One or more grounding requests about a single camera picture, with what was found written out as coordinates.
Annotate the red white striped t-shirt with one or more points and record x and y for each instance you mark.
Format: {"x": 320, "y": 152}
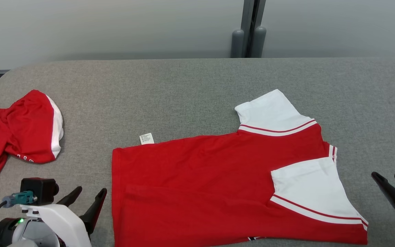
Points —
{"x": 201, "y": 185}

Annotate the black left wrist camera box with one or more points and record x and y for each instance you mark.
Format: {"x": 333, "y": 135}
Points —
{"x": 41, "y": 190}

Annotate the grey partition post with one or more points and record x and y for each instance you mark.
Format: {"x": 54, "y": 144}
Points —
{"x": 252, "y": 17}

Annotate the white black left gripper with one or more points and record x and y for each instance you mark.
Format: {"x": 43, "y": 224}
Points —
{"x": 67, "y": 223}

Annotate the grey cylinder post foot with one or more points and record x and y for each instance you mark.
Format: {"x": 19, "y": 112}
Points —
{"x": 258, "y": 43}
{"x": 237, "y": 44}

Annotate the red white Bulls shorts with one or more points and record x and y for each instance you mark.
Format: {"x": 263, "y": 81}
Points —
{"x": 26, "y": 130}

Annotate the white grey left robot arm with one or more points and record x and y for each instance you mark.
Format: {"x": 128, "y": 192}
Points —
{"x": 36, "y": 236}

